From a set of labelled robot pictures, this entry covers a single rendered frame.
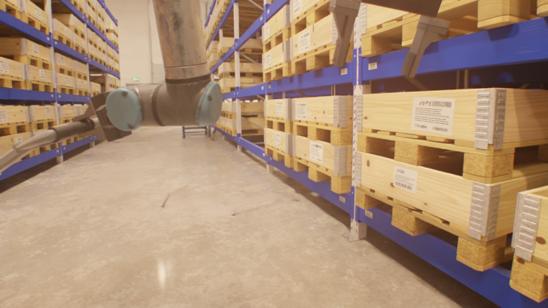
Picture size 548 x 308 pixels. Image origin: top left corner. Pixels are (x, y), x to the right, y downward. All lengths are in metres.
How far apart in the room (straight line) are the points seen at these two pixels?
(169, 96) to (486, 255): 1.20
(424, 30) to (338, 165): 1.51
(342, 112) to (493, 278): 1.18
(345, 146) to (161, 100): 1.53
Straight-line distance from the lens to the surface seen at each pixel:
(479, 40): 1.32
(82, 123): 0.93
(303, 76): 2.54
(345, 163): 1.97
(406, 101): 1.43
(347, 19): 0.47
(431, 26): 0.53
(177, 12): 0.54
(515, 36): 1.25
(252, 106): 5.63
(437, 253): 1.53
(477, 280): 1.44
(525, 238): 1.20
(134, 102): 0.60
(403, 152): 1.46
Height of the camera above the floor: 0.91
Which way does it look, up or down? 7 degrees down
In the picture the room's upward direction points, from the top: 1 degrees counter-clockwise
